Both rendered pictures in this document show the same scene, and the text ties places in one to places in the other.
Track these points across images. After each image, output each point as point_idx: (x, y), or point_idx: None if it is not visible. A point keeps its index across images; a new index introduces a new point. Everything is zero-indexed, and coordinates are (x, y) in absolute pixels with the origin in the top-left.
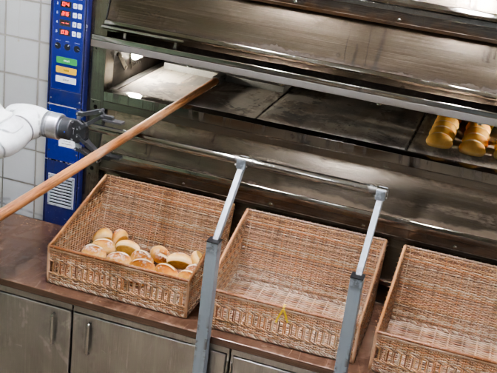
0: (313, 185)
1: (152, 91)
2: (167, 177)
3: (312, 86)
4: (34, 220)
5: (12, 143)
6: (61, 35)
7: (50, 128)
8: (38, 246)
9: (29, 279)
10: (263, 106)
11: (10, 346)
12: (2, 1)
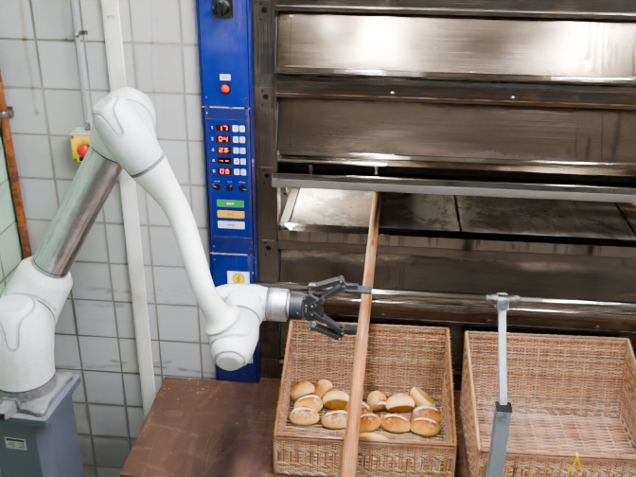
0: (539, 294)
1: (326, 216)
2: None
3: (556, 196)
4: (207, 382)
5: (251, 348)
6: (220, 175)
7: (279, 311)
8: (234, 420)
9: (254, 474)
10: (451, 211)
11: None
12: None
